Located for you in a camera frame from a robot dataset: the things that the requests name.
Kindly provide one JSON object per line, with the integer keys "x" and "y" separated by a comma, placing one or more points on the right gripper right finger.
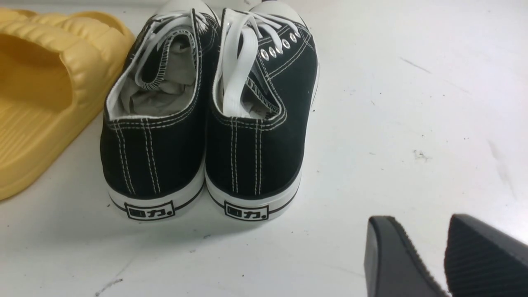
{"x": 481, "y": 261}

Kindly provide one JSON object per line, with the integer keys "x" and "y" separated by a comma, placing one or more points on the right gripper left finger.
{"x": 392, "y": 266}

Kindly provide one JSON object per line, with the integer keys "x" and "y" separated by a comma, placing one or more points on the black canvas sneaker right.
{"x": 263, "y": 89}

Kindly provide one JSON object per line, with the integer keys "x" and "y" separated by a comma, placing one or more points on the black canvas sneaker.
{"x": 152, "y": 143}
{"x": 263, "y": 89}

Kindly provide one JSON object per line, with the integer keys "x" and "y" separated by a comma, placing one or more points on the black canvas sneaker left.
{"x": 152, "y": 143}

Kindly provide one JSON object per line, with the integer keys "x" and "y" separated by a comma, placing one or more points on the yellow slipper right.
{"x": 56, "y": 71}

